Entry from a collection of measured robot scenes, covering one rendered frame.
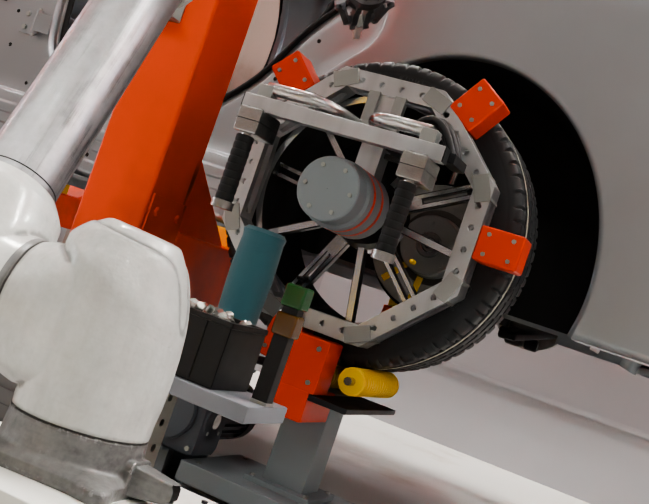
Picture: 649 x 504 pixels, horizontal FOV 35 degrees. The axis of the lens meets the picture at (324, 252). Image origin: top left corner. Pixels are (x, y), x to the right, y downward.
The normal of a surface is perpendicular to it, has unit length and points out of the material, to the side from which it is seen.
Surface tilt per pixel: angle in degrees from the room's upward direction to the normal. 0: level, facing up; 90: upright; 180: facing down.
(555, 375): 90
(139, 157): 90
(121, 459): 84
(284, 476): 90
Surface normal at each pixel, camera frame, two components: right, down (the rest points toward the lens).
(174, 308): 0.89, 0.01
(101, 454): 0.55, 0.04
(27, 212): 0.75, -0.39
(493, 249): -0.34, -0.15
